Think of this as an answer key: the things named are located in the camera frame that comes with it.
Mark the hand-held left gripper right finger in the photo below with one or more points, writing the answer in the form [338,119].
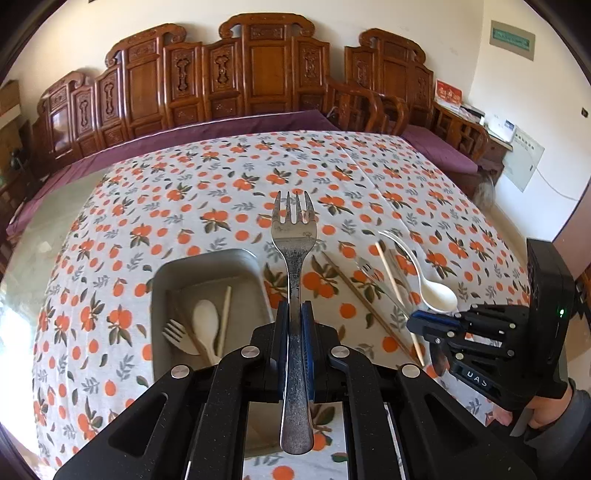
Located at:
[308,355]

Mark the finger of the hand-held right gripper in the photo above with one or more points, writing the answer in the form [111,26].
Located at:
[436,316]
[429,331]

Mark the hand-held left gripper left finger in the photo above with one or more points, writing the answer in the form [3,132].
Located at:
[282,350]

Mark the light wooden chopstick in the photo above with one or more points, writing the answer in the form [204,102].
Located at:
[392,279]
[225,314]

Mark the beige plastic spoon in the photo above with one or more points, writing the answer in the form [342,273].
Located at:
[205,318]

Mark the metal fork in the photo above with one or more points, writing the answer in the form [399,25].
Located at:
[295,258]

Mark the rectangular metal tray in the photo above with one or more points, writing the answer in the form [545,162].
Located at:
[207,286]

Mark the beige plastic fork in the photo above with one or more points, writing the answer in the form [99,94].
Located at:
[178,334]

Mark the person's right hand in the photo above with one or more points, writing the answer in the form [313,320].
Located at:
[549,410]

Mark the white plastic spoon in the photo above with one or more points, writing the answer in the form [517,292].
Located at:
[438,295]

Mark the clear plastic fork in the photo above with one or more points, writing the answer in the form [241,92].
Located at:
[369,273]

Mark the brown wooden door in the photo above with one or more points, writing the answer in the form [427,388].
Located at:
[575,226]

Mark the grey fluffy duster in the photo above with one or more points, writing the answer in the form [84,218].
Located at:
[485,190]

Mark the purple armchair cushion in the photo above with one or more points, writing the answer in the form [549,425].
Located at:
[438,143]

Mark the wooden side table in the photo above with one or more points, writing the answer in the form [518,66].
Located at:
[494,152]

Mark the orange print tablecloth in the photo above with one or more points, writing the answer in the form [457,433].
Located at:
[184,194]

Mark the white desk device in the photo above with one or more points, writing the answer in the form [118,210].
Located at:
[509,130]

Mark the white flat box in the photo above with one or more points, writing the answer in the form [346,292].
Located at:
[473,113]

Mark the red card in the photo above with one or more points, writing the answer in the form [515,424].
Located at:
[448,94]

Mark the purple sofa cushion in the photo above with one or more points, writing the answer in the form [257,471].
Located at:
[138,147]

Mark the carved wooden armchair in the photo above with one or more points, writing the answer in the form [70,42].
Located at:
[392,69]

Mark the carved wooden sofa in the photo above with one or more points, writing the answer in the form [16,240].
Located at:
[268,69]

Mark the brown cardboard box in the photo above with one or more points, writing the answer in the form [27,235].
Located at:
[9,98]

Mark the grey wall panel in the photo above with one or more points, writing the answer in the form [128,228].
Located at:
[524,157]

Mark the green wall sign box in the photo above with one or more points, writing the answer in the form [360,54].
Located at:
[512,40]

